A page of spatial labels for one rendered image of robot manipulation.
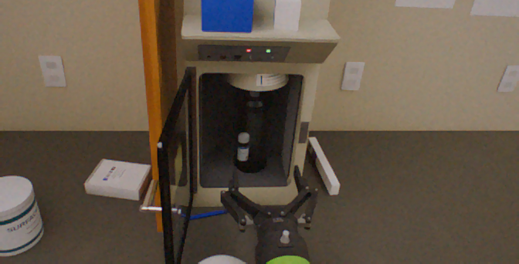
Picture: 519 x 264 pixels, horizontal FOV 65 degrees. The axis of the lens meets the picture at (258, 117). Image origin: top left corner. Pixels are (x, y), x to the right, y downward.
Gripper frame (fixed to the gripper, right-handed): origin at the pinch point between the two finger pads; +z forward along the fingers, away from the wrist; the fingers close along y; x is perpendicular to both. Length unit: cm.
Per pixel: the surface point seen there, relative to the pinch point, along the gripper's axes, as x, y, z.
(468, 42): -8, -81, 62
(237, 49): -24.5, 6.5, 10.9
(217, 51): -23.5, 10.7, 12.0
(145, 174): 24, 31, 31
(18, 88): 12, 76, 63
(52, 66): 3, 63, 62
